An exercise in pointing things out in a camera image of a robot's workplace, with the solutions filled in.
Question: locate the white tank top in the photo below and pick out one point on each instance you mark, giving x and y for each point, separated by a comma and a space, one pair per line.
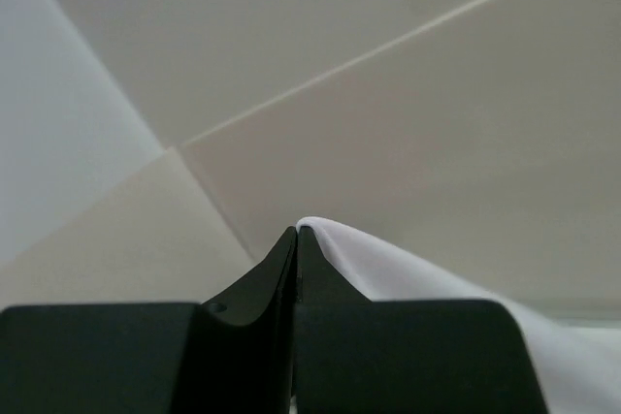
550, 300

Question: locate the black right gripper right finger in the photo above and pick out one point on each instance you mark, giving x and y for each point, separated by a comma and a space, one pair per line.
354, 355

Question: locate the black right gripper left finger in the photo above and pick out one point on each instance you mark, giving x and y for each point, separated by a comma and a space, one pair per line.
230, 354

